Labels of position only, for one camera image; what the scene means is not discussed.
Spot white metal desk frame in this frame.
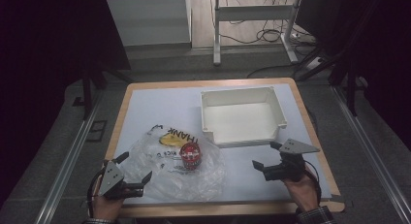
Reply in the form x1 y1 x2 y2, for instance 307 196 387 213
211 0 302 67

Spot aluminium rail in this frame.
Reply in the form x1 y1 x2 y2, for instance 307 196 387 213
33 93 105 224
332 85 411 224

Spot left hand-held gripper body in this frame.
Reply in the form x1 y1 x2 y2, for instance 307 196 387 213
98 160 144 201

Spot person's right hand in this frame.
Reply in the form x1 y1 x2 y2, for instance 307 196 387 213
283 175 321 214

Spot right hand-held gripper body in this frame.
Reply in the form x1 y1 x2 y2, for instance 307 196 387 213
263 138 321 183

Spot white plastic box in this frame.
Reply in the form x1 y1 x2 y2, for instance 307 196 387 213
200 85 289 148

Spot person's left hand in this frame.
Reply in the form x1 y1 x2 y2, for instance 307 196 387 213
91 194 126 222

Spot red can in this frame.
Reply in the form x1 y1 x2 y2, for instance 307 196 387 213
179 142 203 171

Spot black metal stand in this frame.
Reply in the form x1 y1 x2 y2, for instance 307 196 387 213
79 0 134 122
296 0 367 118

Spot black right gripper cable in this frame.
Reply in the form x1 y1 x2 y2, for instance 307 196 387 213
303 160 323 207

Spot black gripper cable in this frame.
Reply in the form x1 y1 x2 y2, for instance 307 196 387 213
303 160 323 207
85 168 108 219

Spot clear printed plastic bag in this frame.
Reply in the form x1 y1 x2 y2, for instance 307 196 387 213
119 124 227 203

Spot grey panel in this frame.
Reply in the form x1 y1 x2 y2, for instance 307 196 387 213
106 0 192 48

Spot black floor cables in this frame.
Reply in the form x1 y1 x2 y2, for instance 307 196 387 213
222 0 317 47

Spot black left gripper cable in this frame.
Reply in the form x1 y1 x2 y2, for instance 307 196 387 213
85 168 108 219

